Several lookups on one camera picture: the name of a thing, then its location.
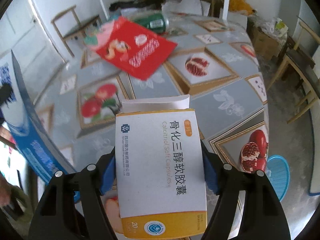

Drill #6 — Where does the blue plastic waste basket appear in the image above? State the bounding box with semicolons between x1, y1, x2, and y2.
266;155;290;202

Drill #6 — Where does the white orange medicine box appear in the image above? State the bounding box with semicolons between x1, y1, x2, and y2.
115;95;207;239

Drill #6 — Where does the wooden stool with dark seat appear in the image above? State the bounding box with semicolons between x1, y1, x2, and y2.
51;4;102;57

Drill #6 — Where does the fruit-patterned grey tablecloth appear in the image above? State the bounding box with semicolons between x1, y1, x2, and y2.
32;13;271;230

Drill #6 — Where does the blue white toothpaste box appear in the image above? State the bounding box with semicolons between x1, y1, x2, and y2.
1;50;76;183

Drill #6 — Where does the red snack bag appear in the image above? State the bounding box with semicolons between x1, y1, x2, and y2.
84;16;177;81

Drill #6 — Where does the left hand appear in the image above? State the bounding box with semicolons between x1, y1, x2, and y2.
0;174;11;207

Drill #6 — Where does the wooden chair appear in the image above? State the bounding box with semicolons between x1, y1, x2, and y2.
266;20;319;124

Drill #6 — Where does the cardboard box with clutter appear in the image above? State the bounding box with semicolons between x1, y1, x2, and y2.
247;15;289;60

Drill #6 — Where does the green drink can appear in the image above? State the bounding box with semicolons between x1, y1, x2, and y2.
129;11;169;34

